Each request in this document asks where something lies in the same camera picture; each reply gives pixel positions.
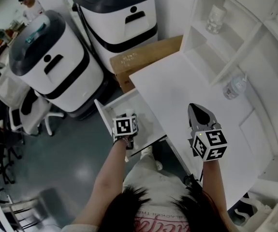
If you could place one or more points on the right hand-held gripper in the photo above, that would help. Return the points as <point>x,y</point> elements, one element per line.
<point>213,139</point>

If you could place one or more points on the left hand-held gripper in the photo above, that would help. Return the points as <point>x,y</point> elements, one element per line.
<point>124,126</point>

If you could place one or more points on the white drawer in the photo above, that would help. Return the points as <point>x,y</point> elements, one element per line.
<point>150,129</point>

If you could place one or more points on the person's left forearm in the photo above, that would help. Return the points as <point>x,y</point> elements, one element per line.
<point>107,173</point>

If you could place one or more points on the person's right forearm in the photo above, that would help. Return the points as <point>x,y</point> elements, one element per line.
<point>213,182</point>

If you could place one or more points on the white and black robot base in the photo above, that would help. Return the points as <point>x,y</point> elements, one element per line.
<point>66,76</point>
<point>114,30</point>

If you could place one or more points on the person's light trousers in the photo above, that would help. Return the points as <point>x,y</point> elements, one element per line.
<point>146,164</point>

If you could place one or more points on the clear plastic jar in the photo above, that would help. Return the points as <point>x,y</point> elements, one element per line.
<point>234,87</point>

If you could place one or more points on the person's white shirt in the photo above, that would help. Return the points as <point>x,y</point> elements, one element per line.
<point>158,185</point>

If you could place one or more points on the brown cardboard box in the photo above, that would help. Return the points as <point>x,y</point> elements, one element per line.
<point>141,57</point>

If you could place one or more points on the white office chair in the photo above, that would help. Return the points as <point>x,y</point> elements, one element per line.
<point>34,120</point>

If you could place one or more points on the clear glass figurine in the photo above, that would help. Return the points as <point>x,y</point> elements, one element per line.
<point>215,18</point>

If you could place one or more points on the white plastic rack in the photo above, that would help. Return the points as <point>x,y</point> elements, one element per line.
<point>264,216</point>

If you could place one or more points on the white storage box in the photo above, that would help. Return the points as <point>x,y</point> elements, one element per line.
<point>13,88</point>

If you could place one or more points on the cluttered work table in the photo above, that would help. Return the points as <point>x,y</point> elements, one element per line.
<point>5,40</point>

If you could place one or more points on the white wall shelf unit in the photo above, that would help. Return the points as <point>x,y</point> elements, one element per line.
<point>216,57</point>

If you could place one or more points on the metal frame cart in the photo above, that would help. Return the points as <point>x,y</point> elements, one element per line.
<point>5,209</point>

